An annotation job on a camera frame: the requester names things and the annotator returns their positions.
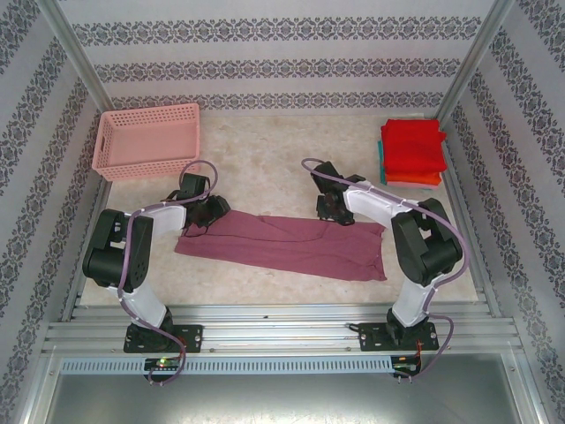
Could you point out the maroon printed t-shirt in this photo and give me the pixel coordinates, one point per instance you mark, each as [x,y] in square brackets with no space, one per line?
[287,247]

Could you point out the pink plastic basket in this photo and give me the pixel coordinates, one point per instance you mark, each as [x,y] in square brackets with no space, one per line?
[145,141]

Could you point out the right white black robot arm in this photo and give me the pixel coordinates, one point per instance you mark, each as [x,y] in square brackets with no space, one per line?
[375,203]

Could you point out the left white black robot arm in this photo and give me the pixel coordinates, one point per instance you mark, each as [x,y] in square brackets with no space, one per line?
[110,252]

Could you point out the teal folded t-shirt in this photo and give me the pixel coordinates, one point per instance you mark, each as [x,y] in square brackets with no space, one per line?
[380,154]

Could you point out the pink folded t-shirt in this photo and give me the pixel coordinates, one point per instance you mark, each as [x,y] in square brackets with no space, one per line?
[415,187]

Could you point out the orange folded t-shirt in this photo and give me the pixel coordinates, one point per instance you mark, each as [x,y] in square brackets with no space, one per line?
[415,179]

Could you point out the red folded t-shirt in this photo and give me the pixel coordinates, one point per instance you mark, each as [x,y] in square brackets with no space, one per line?
[412,146]

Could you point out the grey metal sheet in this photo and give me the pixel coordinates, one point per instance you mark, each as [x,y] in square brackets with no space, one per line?
[282,397]

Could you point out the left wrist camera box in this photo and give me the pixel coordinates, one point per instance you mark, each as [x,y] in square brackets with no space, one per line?
[194,185]

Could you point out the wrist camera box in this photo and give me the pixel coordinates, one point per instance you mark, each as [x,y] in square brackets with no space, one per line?
[326,170]
[194,185]

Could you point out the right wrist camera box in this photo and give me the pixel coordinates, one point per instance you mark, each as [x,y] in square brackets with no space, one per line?
[326,170]

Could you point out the aluminium side rail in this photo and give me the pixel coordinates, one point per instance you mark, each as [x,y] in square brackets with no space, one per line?
[99,199]
[457,176]

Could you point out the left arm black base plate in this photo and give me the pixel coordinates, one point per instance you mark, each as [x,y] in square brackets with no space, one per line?
[194,338]

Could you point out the aluminium mounting rail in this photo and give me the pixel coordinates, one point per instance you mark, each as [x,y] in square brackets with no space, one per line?
[282,335]

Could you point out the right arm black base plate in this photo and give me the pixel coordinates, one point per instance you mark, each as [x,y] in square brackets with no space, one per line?
[371,340]

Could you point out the aluminium frame post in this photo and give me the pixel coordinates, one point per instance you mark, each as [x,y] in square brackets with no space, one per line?
[472,66]
[83,66]

